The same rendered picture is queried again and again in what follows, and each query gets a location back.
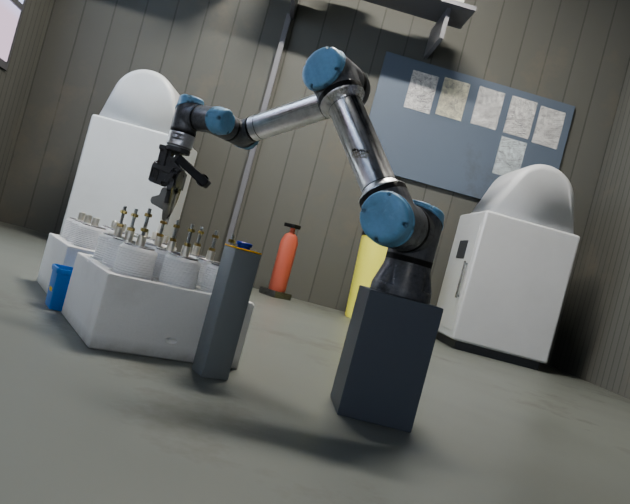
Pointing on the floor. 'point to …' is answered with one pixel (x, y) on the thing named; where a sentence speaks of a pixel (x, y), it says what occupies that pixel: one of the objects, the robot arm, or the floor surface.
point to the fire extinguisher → (283, 265)
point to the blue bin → (58, 286)
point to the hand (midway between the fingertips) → (167, 216)
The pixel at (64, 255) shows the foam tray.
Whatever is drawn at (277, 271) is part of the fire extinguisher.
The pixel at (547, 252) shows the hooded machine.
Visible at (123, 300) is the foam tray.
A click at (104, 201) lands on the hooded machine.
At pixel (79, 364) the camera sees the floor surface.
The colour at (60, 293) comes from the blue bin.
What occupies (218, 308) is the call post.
